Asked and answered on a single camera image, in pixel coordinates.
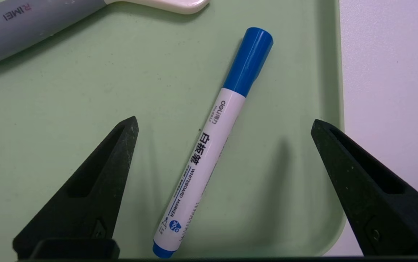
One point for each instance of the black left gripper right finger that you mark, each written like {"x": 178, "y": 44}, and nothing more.
{"x": 376, "y": 207}

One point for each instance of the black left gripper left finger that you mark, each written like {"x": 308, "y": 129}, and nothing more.
{"x": 94, "y": 198}

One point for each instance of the blue and white whiteboard marker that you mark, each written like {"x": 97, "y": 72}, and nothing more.
{"x": 209, "y": 153}

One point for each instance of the light green plastic tray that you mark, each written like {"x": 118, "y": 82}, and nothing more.
{"x": 85, "y": 94}

